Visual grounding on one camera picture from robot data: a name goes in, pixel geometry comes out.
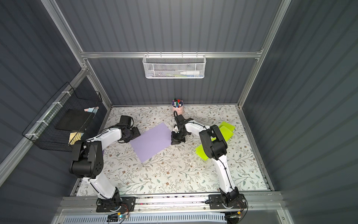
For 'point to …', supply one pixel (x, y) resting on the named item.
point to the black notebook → (75, 120)
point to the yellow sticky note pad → (74, 136)
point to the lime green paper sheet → (200, 149)
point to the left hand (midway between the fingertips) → (138, 134)
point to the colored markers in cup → (177, 102)
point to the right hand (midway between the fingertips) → (171, 144)
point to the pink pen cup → (180, 110)
